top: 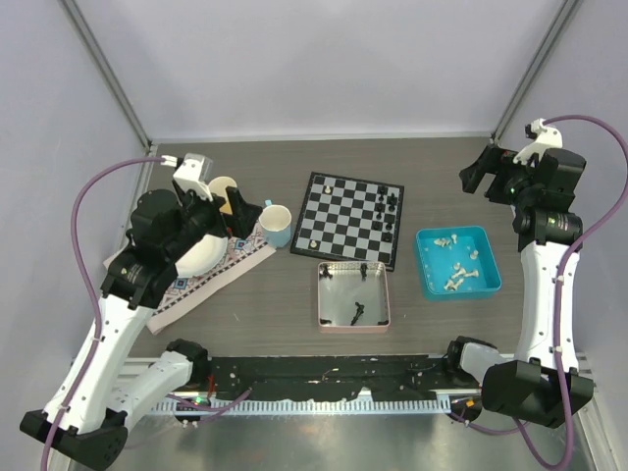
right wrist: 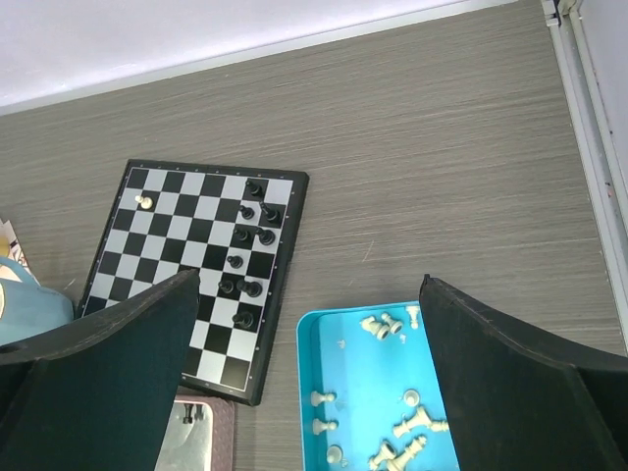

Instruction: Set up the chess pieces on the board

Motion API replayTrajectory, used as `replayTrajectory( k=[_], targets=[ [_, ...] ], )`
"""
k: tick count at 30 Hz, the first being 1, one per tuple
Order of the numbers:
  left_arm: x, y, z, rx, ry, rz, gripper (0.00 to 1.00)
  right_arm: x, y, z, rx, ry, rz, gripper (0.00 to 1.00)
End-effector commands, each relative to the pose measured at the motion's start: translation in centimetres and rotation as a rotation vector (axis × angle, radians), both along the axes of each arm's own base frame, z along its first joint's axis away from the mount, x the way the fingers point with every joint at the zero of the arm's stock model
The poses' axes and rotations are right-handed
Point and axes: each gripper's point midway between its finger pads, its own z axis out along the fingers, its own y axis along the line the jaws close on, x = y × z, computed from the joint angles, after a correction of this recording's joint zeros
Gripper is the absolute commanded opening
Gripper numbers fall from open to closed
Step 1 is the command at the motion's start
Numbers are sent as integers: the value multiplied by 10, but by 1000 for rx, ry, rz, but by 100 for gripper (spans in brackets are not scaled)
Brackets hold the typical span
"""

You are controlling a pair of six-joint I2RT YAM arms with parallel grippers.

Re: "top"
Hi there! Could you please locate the white paper plate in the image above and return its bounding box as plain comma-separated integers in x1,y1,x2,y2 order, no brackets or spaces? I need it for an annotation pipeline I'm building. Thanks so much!
176,235,228,278

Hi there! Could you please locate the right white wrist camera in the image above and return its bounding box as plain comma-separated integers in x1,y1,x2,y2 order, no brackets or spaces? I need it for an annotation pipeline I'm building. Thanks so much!
512,118,563,165

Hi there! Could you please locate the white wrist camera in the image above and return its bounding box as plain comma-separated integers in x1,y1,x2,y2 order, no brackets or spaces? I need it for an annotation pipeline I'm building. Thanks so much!
173,153,214,201
512,118,563,165

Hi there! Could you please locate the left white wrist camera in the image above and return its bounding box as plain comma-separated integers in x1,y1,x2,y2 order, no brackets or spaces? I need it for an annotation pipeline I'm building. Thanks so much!
173,153,214,201

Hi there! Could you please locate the patterned cloth placemat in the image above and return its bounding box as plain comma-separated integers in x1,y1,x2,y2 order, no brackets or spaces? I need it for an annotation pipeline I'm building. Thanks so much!
146,223,276,336

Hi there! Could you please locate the slotted cable duct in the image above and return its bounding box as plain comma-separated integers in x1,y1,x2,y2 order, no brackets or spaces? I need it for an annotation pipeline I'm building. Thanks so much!
154,395,451,417

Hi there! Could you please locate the black chess piece in tin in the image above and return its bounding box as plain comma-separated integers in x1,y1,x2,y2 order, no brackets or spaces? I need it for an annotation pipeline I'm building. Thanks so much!
350,302,365,326

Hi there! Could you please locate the purple cable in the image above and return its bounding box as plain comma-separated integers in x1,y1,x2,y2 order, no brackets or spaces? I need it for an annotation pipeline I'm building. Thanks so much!
41,155,171,471
542,114,628,468

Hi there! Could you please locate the black white chess board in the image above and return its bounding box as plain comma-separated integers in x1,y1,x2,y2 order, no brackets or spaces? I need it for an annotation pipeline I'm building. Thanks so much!
290,172,404,272

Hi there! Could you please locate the pink metal tin tray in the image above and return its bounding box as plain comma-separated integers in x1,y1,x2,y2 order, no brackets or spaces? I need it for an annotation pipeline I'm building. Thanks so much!
317,261,391,334

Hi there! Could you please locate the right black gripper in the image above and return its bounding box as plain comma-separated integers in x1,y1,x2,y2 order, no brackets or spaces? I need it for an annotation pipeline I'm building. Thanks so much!
460,144,542,209

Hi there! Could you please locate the yellow mug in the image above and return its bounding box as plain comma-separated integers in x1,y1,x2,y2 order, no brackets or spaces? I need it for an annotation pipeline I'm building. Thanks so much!
209,176,237,215

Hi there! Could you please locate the light blue mug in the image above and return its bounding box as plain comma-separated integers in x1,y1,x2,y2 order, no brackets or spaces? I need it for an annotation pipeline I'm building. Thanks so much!
259,200,292,248

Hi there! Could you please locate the blue plastic tray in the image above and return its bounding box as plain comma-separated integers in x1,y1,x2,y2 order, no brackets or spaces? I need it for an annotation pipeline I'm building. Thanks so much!
414,226,502,301

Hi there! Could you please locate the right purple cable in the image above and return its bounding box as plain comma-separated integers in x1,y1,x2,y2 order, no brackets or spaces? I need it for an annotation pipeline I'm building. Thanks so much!
542,114,628,468

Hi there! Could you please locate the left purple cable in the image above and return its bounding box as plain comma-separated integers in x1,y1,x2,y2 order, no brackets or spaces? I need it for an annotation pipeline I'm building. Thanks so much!
41,155,171,471

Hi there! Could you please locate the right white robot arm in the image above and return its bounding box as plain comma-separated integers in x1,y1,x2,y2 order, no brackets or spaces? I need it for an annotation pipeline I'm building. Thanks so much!
443,144,594,429

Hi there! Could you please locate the aluminium frame rail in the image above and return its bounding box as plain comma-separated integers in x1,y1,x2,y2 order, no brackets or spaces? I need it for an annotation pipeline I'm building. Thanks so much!
58,0,152,150

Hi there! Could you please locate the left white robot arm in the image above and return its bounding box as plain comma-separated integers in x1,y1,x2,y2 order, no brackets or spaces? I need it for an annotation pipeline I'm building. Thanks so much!
20,187,262,470

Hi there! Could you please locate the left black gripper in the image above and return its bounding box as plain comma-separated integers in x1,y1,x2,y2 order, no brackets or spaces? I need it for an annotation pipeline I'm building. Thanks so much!
165,184,261,261

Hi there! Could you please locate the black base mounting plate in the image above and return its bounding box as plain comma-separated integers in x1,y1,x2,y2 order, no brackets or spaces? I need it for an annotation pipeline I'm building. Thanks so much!
212,355,478,402

